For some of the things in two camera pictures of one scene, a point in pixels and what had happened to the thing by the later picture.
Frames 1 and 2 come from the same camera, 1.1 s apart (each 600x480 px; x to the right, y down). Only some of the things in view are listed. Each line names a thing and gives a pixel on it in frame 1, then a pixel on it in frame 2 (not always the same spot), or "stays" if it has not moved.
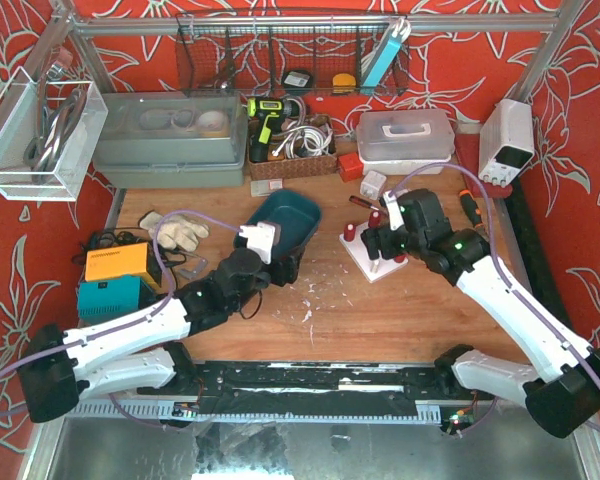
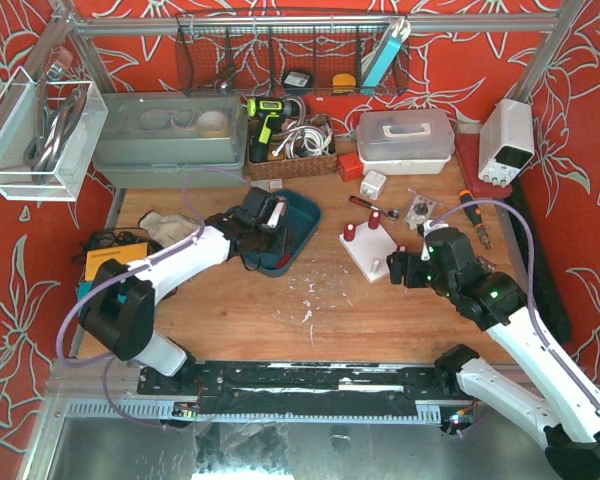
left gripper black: x=287 y=267 to x=272 y=242
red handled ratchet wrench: x=363 y=202 stays
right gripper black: x=376 y=241 to x=400 y=268
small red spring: x=375 y=219 stays
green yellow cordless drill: x=271 y=112 stays
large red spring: x=349 y=232 stays
